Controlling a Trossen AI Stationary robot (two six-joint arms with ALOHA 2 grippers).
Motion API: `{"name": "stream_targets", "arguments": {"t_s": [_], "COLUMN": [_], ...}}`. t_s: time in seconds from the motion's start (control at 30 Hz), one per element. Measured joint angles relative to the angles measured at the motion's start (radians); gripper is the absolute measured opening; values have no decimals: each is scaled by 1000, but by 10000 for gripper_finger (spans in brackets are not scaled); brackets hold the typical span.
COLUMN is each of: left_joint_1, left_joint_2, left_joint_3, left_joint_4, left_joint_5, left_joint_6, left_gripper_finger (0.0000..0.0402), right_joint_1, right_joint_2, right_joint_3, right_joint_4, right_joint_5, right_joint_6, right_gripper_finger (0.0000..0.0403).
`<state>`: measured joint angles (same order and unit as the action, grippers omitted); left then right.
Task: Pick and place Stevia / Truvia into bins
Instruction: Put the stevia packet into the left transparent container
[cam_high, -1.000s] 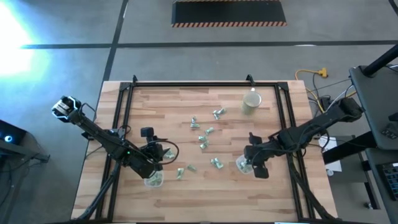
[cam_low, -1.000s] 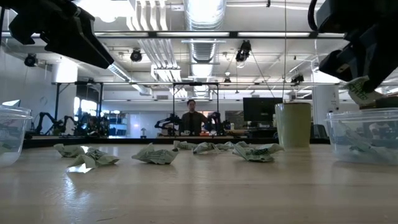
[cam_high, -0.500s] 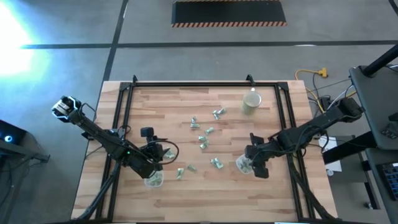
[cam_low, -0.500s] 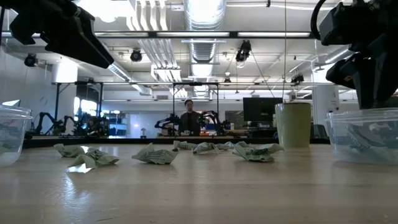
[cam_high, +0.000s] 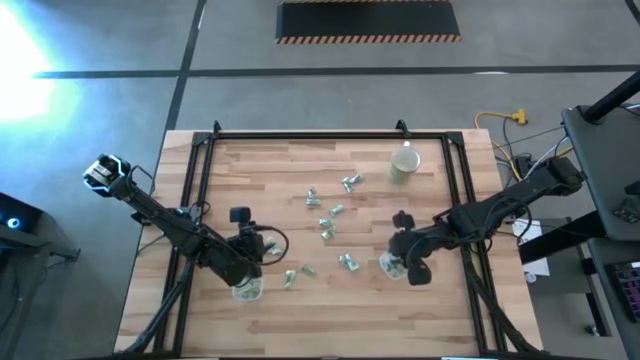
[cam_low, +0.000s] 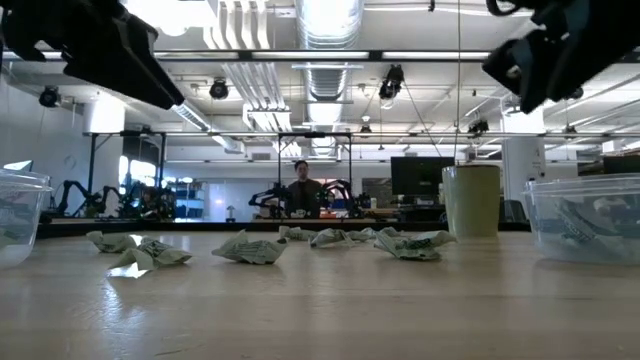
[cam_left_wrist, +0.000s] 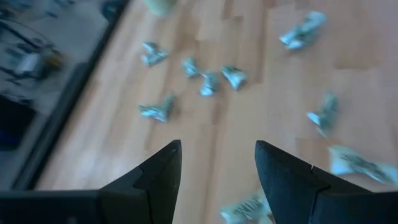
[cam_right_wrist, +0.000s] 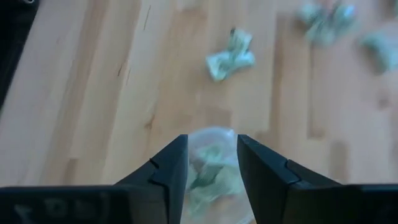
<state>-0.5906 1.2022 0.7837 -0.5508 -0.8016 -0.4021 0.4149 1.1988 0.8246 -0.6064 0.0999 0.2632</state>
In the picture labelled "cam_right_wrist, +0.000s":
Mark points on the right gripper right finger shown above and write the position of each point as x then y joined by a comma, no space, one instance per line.
264,174

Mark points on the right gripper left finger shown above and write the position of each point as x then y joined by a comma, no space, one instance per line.
171,174

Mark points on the clear plastic bin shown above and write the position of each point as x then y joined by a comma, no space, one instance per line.
214,135

